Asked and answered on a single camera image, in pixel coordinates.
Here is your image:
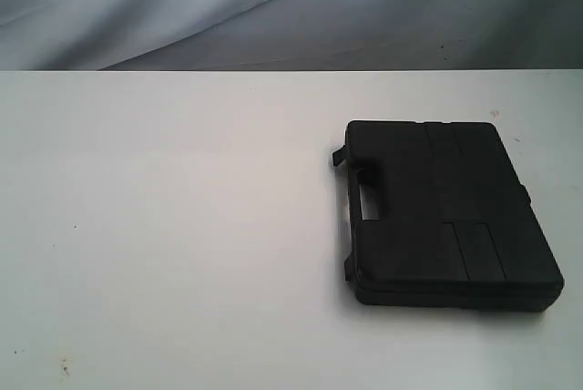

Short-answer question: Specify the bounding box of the black plastic tool case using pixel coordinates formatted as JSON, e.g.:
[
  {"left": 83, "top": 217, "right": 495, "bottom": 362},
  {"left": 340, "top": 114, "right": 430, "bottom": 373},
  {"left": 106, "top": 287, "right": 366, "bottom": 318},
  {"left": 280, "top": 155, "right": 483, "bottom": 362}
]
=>
[{"left": 332, "top": 120, "right": 565, "bottom": 313}]

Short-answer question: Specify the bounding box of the white backdrop cloth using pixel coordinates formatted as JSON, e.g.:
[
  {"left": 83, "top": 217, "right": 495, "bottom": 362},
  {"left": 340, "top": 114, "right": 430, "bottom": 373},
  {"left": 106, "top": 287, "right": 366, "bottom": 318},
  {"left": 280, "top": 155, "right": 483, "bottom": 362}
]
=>
[{"left": 1, "top": 0, "right": 582, "bottom": 71}]

